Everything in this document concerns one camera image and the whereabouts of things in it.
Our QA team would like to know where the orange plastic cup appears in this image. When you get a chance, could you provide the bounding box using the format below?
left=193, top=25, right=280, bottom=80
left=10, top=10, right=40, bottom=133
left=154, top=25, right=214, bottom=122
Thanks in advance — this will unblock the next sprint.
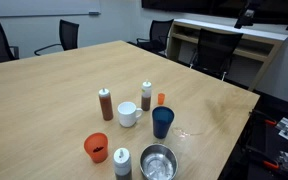
left=84, top=132, right=108, bottom=163

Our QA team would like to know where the small orange cup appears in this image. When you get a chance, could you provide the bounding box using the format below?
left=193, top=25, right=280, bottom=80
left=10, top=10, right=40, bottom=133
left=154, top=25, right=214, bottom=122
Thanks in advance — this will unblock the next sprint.
left=158, top=93, right=165, bottom=105

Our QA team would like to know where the blue plastic cup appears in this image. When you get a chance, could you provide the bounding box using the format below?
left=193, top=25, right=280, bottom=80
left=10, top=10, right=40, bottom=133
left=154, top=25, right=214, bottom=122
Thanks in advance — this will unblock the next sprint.
left=152, top=106, right=175, bottom=139

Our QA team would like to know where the silver metal pot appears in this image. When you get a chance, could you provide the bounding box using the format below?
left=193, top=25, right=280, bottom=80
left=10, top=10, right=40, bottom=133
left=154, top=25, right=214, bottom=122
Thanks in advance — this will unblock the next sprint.
left=140, top=144, right=178, bottom=180

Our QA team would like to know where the half-full brown squeeze bottle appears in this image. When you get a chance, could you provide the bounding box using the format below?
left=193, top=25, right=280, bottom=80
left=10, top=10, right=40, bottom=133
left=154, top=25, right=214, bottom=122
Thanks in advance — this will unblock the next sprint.
left=141, top=80, right=152, bottom=111

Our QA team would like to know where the white ceramic mug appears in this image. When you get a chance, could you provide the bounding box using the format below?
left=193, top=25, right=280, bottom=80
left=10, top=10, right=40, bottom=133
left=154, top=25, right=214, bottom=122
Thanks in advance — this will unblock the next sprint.
left=118, top=102, right=143, bottom=127

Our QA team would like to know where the brown sauce squeeze bottle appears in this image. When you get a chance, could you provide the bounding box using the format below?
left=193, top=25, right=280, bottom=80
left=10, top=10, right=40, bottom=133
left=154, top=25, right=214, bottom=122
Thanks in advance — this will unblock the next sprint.
left=99, top=88, right=113, bottom=121

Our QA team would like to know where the black office chair corner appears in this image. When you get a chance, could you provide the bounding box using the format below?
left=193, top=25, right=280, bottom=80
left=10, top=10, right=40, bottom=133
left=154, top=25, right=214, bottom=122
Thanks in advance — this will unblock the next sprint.
left=131, top=19, right=173, bottom=58

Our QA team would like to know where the dark sauce squeeze bottle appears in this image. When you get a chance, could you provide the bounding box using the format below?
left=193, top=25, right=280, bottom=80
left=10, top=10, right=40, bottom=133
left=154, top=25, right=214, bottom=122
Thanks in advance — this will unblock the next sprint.
left=113, top=148, right=132, bottom=180

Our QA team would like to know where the black office chair by shelf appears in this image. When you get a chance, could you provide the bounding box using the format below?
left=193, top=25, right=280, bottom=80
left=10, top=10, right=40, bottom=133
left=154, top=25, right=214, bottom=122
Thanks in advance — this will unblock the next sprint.
left=189, top=29, right=243, bottom=80

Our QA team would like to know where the black office chair centre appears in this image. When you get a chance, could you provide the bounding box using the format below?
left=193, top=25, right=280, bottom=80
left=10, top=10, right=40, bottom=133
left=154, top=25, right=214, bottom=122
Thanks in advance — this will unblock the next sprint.
left=33, top=19, right=80, bottom=57

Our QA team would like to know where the orange handled clamp upper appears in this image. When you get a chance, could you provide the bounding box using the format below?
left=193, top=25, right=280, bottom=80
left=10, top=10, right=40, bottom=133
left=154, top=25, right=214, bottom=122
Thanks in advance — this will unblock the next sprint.
left=250, top=109, right=277, bottom=126

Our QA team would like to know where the orange handled clamp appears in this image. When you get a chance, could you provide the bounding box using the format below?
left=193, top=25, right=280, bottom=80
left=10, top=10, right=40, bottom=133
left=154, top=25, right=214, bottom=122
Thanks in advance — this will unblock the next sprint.
left=250, top=109, right=277, bottom=126
left=246, top=146, right=279, bottom=170

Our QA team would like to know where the black camera on stand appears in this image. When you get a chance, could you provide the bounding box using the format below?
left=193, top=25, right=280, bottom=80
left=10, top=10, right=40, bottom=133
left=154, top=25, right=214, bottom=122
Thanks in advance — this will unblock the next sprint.
left=234, top=0, right=262, bottom=29

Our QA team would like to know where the wooden wall shelf unit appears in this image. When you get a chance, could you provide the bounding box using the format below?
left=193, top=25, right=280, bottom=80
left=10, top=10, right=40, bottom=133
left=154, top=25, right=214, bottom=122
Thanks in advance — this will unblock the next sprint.
left=167, top=19, right=288, bottom=91

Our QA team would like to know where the orange handled clamp lower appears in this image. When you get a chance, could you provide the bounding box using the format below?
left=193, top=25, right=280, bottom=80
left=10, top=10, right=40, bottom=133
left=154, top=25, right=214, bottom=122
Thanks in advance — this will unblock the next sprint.
left=246, top=146, right=279, bottom=170

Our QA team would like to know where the black wall screen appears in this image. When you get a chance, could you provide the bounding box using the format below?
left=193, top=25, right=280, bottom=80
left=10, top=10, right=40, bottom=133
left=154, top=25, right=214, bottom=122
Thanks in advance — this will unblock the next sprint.
left=141, top=0, right=288, bottom=30

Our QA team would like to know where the white wall whiteboard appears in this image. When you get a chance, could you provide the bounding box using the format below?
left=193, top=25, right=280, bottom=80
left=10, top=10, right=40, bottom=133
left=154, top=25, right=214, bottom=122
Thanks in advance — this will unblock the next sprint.
left=0, top=0, right=101, bottom=17

